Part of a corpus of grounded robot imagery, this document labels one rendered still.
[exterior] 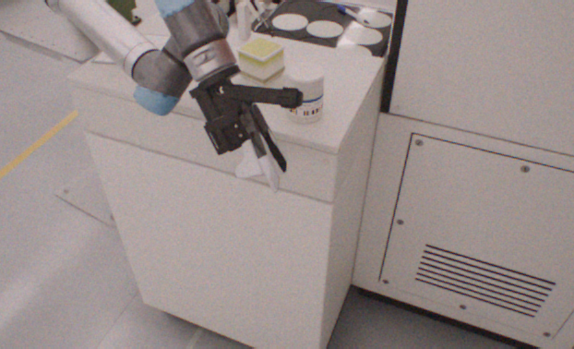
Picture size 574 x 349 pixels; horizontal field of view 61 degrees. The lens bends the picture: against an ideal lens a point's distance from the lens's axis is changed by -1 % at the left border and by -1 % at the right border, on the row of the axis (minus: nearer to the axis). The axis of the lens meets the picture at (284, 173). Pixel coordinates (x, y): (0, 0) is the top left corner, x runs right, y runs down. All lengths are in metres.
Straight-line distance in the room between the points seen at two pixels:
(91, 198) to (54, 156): 0.40
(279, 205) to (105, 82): 0.45
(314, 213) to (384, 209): 0.46
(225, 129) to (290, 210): 0.33
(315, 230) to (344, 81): 0.32
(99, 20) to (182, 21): 0.27
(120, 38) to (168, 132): 0.22
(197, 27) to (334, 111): 0.34
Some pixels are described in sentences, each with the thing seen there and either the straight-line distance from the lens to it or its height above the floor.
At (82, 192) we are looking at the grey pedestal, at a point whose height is 0.01.
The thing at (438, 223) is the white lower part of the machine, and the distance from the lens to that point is 1.44.
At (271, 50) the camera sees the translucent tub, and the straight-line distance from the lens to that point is 1.03.
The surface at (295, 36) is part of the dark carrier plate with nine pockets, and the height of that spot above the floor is 0.90.
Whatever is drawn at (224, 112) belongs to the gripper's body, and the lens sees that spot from 0.78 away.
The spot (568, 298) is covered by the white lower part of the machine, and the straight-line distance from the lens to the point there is 1.60.
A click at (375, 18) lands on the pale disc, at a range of 1.50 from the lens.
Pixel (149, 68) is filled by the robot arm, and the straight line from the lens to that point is 0.91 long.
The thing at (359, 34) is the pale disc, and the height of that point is 0.90.
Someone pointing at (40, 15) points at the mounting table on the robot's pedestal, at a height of 0.82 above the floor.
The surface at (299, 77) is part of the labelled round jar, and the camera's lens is 0.89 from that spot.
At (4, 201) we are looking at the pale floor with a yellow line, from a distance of 2.45.
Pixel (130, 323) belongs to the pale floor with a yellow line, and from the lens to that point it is 1.84.
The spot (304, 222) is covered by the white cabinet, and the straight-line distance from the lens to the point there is 1.05.
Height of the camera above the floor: 1.53
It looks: 43 degrees down
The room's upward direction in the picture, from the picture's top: straight up
